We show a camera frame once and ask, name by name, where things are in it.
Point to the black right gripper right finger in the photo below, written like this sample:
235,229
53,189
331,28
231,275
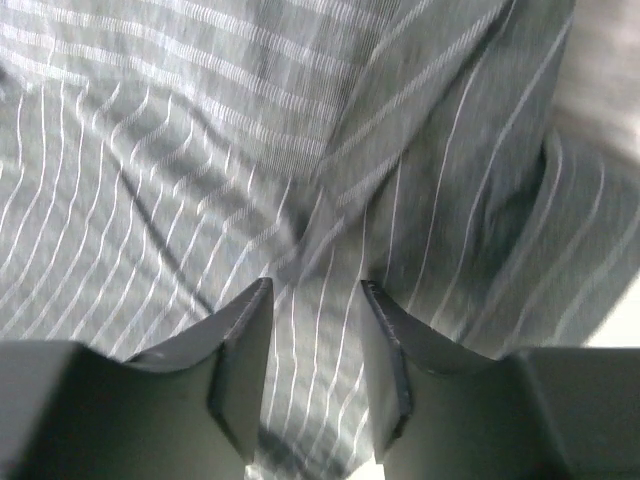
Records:
441,411

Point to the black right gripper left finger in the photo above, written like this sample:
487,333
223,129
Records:
186,408

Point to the grey pinstriped long sleeve shirt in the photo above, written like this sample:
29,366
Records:
159,156

